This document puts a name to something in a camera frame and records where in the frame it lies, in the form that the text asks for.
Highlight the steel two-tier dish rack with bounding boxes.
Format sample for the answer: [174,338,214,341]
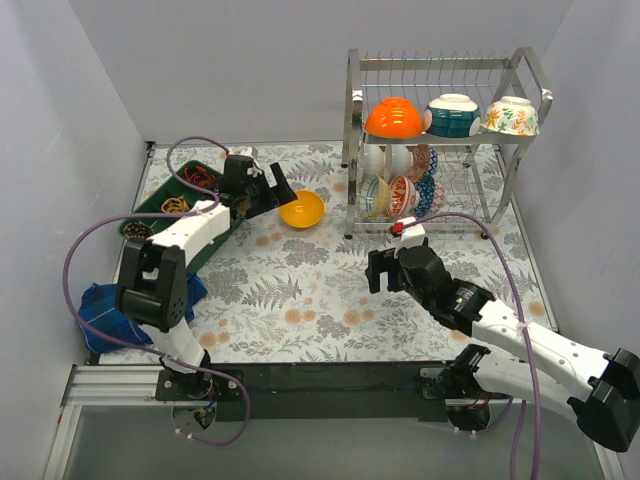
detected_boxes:
[342,47,553,239]

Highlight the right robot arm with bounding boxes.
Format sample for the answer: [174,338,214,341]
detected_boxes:
[365,240,639,453]

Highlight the floral table mat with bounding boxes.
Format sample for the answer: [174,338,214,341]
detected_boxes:
[97,142,561,365]

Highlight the blue plaid cloth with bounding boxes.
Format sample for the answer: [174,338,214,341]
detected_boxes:
[79,274,208,348]

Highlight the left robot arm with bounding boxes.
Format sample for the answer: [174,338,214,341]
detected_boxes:
[115,155,297,400]

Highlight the cream bowl with teal stripes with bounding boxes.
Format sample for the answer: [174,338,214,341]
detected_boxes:
[360,174,390,217]

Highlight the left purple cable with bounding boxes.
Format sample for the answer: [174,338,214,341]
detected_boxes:
[61,134,253,447]

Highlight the blue zigzag red-inside bowl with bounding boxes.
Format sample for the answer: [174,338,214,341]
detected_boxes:
[408,144,439,184]

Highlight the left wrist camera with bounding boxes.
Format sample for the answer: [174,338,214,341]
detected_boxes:
[223,146,264,182]

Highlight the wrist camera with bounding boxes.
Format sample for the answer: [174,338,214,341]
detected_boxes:
[223,146,264,182]
[390,216,426,258]

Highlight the blue triangle-pattern bowl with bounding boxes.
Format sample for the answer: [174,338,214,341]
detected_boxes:
[414,174,435,217]

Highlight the yellow bowl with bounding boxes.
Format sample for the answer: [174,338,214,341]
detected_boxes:
[279,190,325,229]

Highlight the orange bowl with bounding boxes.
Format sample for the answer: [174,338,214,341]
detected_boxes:
[364,97,424,140]

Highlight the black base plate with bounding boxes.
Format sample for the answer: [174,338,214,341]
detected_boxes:
[154,359,511,434]

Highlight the red white patterned bowl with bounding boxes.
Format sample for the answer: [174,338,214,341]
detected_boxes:
[428,180,446,215]

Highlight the red black hair ties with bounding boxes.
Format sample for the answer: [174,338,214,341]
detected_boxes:
[183,165,223,190]

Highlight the white ribbed bowl left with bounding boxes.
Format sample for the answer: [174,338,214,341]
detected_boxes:
[361,144,385,176]

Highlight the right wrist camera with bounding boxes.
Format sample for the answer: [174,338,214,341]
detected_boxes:
[390,216,426,258]

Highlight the white ribbed bowl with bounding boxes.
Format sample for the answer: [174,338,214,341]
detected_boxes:
[361,144,385,176]
[385,144,413,177]

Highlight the green compartment tray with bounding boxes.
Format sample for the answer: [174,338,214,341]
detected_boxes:
[116,159,254,276]

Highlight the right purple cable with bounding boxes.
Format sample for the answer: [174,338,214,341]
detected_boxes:
[413,211,543,480]

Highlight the white leaf-pattern bowl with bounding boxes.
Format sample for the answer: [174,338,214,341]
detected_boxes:
[480,95,539,137]

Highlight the white ribbed bowl right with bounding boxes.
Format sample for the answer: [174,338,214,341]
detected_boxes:
[385,144,413,177]

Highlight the purple cable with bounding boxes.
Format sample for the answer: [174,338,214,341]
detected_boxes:
[413,211,543,480]
[61,134,253,447]

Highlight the yellow hair ties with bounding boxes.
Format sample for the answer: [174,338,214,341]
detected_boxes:
[160,196,191,216]

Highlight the teal and white bowl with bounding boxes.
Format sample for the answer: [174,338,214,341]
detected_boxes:
[424,93,481,138]

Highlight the red and white floral bowl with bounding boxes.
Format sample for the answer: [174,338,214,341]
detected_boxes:
[387,175,419,218]

